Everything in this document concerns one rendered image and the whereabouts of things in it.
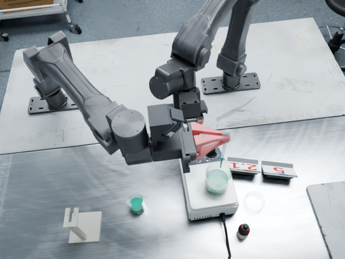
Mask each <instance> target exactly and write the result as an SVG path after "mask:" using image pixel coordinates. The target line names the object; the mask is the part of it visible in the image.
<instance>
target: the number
mask: <svg viewBox="0 0 345 259"><path fill-rule="evenodd" d="M263 167H264V171H265V172H269V173H278V174H287V175H296V174H295V172H294V170H293V169H287V168H278V167H273V166H263Z"/></svg>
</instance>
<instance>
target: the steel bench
mask: <svg viewBox="0 0 345 259"><path fill-rule="evenodd" d="M229 130H231V132H232V136H231V140H230V142H229V143H228V144H226V149H225V154H224V155H225V157H226V160H227V158H228V157H235V158H244V159H253V160H258V165H259V169H260V172H261V173H260V174H254V176H252V175H243V174H234V173H233V174H232V179H233V183H234V187H235V190H236V194H237V198H238V202H239V207H238V210H237V212H236V213H235V214H229V215H225V221H226V222H225V223H226V227H227V234H228V241H229V247H230V251H231V255H232V257H231V259H331V257H330V255H329V252H328V249H327V246H326V244H325V241H324V238H323V236H322V233H321V229H320V227H319V224H318V221H317V218H316V215H315V213H314V210H313V207H312V204H311V202H310V199H309V196H308V193H307V191H306V187H307V186H309V185H312V184H321V183H329V182H338V181H345V116H339V117H330V118H321V119H312V120H303V121H294V122H285V123H276V124H267V125H259V126H249V127H241V128H231V129H229ZM262 160H263V161H272V162H281V163H291V164H293V168H294V170H295V172H296V174H297V176H298V178H290V180H287V179H278V178H269V177H266V175H262ZM251 191H257V192H259V193H261V194H262V195H263V196H264V198H265V206H264V208H263V209H262V210H261V211H260V212H258V213H253V212H250V211H249V210H247V209H246V207H245V205H244V199H245V196H246V194H247V193H248V192H251ZM133 192H139V193H141V194H142V196H143V200H144V202H145V211H144V212H143V213H142V214H139V215H135V214H133V213H132V211H131V209H130V207H129V206H128V204H127V197H128V195H129V194H131V193H133ZM66 208H70V217H69V222H71V219H72V214H73V212H74V208H79V213H84V212H100V211H101V212H102V216H101V230H100V242H92V243H77V244H69V236H70V229H69V228H63V224H64V217H65V210H66ZM245 223H246V224H248V225H249V227H250V233H249V235H248V237H247V238H246V239H240V238H239V237H238V236H237V229H238V227H239V226H240V225H241V224H245ZM228 256H229V254H228V250H227V245H226V238H225V231H224V225H223V222H222V220H221V217H220V216H215V217H209V218H203V219H196V220H190V219H189V217H188V211H187V205H186V200H185V194H184V187H183V182H182V176H181V170H180V165H179V159H173V160H165V161H158V162H154V161H153V162H151V163H144V164H136V165H129V166H128V165H127V164H126V161H125V158H124V157H123V156H122V154H121V151H120V149H119V150H117V151H116V152H115V153H113V154H112V155H110V154H109V153H108V152H107V151H106V150H105V149H104V148H103V147H102V146H101V145H100V144H92V145H84V146H74V147H66V148H60V149H51V150H42V151H34V152H24V153H16V154H7V155H0V259H228Z"/></svg>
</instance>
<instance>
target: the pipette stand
mask: <svg viewBox="0 0 345 259"><path fill-rule="evenodd" d="M101 216H102V212H101V211H100V212H84V213H79V208H74V212H73V214H72V219H71V222H69V217H70V208H66V210H65V217H64V224H63V228H69V229H70V236H69V244H77V243H92V242H100V230H101Z"/></svg>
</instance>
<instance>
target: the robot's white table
mask: <svg viewBox="0 0 345 259"><path fill-rule="evenodd" d="M227 31H228V27H220V28H219V29H218V31H217V33H216V36H215V39H214V41H213V42H212V49H211V54H210V58H209V62H208V63H207V64H205V67H204V68H203V69H202V70H200V71H198V72H196V87H198V88H199V90H200V97H201V100H204V102H205V104H206V106H207V108H208V114H206V113H203V116H204V122H203V124H202V125H204V126H207V127H209V128H212V129H214V130H226V129H231V128H241V127H249V126H259V125H267V124H276V123H285V122H294V121H303V120H312V119H321V118H330V117H339V116H345V76H344V74H343V72H342V71H341V69H340V67H339V65H338V63H337V62H336V60H335V58H334V56H333V54H332V52H331V50H330V48H329V47H328V45H327V43H326V41H325V39H324V37H323V35H322V34H321V32H320V30H319V28H318V26H317V24H316V23H315V21H314V19H313V18H312V17H310V18H301V19H295V20H286V21H276V22H267V23H257V24H250V27H249V30H248V34H247V38H246V45H245V49H246V51H245V53H246V54H247V56H246V60H245V63H244V64H245V65H246V66H247V70H246V72H245V73H251V72H255V73H257V75H258V78H259V81H260V84H261V87H260V89H254V90H245V91H237V92H227V93H222V94H213V95H204V94H203V91H202V86H201V79H202V78H209V77H218V76H222V73H223V71H222V70H221V69H219V68H217V67H216V64H217V58H218V54H219V53H220V52H221V48H222V47H223V44H224V42H225V39H226V36H227ZM177 34H178V32H173V33H164V34H154V35H145V36H137V37H130V38H120V39H111V40H101V41H92V42H83V43H73V44H69V47H70V51H71V54H72V58H73V62H74V64H75V65H76V67H77V68H78V69H79V70H80V71H81V72H82V74H83V75H84V76H85V77H86V78H87V79H88V81H89V82H90V83H91V84H92V85H93V86H94V87H95V88H96V89H97V90H98V91H100V92H101V93H102V94H104V95H105V96H107V97H108V98H109V99H110V100H111V101H112V102H113V101H116V102H117V103H118V105H119V106H120V105H121V104H123V105H124V106H125V107H126V108H127V109H134V110H137V111H139V112H140V113H141V114H142V115H143V116H144V119H145V124H146V129H147V133H149V137H150V128H149V120H148V111H147V106H150V105H158V104H171V103H173V95H171V96H169V97H167V98H165V99H163V100H159V99H157V98H155V97H154V96H153V95H152V93H151V91H150V89H149V80H150V79H151V77H153V76H154V75H155V70H156V68H157V67H159V66H161V65H163V64H166V63H167V60H170V59H172V58H170V55H171V47H172V43H173V40H174V38H175V37H176V35H177ZM26 49H27V48H26ZM26 49H20V50H16V51H15V54H14V58H13V63H12V67H11V71H10V76H9V80H8V84H7V88H6V93H5V96H4V101H3V105H2V109H1V114H0V155H7V154H16V153H24V152H34V151H42V150H51V149H60V148H66V147H74V146H84V145H92V144H99V142H98V141H97V140H96V139H95V137H94V135H93V133H92V131H91V130H90V127H89V126H88V125H87V124H86V122H85V120H84V117H83V115H82V113H81V112H80V110H79V109H76V110H67V111H62V112H53V113H44V114H35V115H30V114H29V113H28V106H29V100H30V98H31V97H38V96H39V95H38V94H37V93H36V91H35V89H34V86H35V84H34V82H33V78H35V77H34V75H33V74H32V73H31V71H30V70H29V68H28V67H27V65H26V64H25V62H24V60H23V51H24V50H26Z"/></svg>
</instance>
